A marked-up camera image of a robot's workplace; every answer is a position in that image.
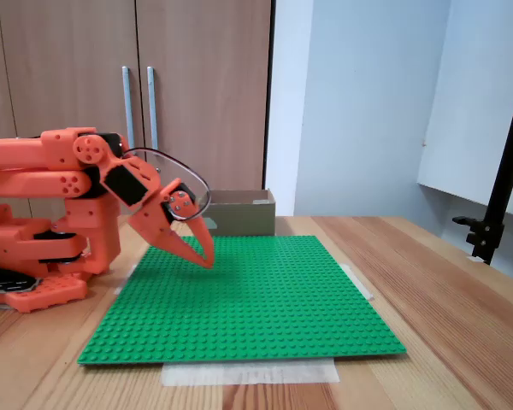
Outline metal cabinet door handle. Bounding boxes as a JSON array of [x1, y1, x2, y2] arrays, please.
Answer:
[[146, 66, 160, 155], [121, 66, 137, 150]]

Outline wide masking tape strip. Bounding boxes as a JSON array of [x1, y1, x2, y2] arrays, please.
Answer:
[[160, 358, 340, 387]]

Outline brown wooden cabinet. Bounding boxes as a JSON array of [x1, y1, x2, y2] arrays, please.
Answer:
[[0, 0, 277, 219]]

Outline green lego baseplate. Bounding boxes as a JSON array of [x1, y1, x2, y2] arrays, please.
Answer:
[[77, 235, 407, 366]]

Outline black gripper motor cable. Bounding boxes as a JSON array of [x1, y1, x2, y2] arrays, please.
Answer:
[[121, 147, 212, 221]]

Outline brown cardboard box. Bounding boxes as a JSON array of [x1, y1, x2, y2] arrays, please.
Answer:
[[198, 189, 277, 237]]

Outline short masking tape strip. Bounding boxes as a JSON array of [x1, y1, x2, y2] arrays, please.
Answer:
[[339, 263, 375, 301], [113, 263, 138, 296]]

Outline black camera stand with clamp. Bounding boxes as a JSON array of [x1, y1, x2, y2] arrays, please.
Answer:
[[451, 55, 513, 267]]

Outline white board panel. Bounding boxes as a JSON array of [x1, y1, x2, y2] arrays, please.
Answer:
[[417, 0, 513, 221]]

